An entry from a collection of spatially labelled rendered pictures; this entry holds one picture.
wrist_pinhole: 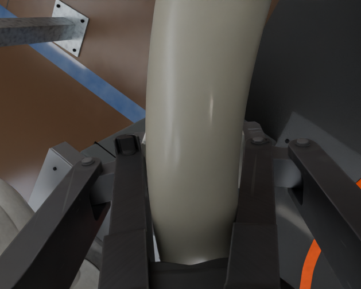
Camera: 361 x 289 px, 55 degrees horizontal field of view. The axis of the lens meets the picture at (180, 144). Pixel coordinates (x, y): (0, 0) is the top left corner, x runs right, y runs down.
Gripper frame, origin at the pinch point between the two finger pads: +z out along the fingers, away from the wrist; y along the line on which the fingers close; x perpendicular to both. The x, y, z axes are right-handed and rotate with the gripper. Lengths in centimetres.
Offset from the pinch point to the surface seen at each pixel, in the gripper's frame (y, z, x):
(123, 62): -36, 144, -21
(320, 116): 44, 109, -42
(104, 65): -46, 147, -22
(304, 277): 38, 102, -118
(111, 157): -23, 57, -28
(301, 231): 37, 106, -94
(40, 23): -67, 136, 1
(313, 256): 42, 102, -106
